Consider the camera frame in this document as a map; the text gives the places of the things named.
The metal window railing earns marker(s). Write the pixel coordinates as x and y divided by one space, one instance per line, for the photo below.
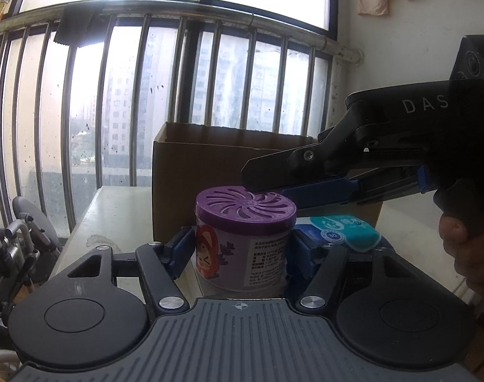
146 12

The brown cardboard box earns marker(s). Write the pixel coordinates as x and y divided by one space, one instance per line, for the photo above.
182 175

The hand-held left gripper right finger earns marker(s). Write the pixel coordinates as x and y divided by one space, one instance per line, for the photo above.
301 254

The dark cloth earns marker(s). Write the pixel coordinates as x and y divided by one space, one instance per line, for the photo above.
72 24

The blue wet wipes packet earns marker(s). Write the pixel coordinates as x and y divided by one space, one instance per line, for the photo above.
345 227

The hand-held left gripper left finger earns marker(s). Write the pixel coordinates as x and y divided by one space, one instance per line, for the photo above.
183 248

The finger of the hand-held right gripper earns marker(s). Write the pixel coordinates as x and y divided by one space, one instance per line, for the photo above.
325 195
273 171

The grey wheelchair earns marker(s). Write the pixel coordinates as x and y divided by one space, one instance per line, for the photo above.
31 223

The person's right hand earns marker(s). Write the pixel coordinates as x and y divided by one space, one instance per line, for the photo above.
472 258

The purple lid air freshener can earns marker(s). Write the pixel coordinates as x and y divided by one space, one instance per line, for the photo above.
242 242

